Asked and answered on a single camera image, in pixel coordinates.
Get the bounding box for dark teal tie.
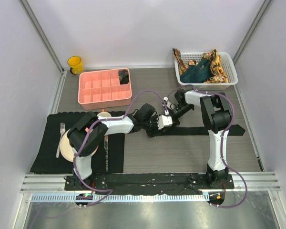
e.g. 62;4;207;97
180;59;211;83

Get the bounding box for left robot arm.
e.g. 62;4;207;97
67;104;173;190

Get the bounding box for silver fork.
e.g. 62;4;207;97
56;123;66;158

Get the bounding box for black tie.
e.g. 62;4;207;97
146;125;245;137

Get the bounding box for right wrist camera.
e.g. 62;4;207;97
162;97;176;110

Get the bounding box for orange mug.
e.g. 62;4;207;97
97;109;112;118

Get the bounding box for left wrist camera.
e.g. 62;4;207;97
157;115;173;130

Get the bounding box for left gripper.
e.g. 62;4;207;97
142;115;164;138

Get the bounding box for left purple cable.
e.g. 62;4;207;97
71;90;170;208

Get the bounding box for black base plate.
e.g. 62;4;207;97
64;172;235;197

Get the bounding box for yellow cup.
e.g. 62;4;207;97
67;56;83;75

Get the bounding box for pink cream plate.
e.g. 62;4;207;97
59;131;100;162

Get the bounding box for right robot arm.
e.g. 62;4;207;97
174;89;235;188

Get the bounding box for silver knife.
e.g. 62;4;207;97
104;135;109;172

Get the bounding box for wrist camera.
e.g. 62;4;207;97
157;115;173;130
162;97;176;110

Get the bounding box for white plastic basket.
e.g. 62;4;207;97
173;48;238;91

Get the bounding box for yellow floral tie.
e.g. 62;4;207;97
202;49;229;83

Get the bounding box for black placemat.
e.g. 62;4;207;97
30;112;125;174

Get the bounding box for orange floral tie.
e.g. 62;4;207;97
173;48;198;75

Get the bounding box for slotted cable duct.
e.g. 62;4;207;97
31;192;209;203

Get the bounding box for rolled dark tie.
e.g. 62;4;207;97
118;69;130;85

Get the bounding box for pink divided organizer box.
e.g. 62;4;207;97
78;68;132;110

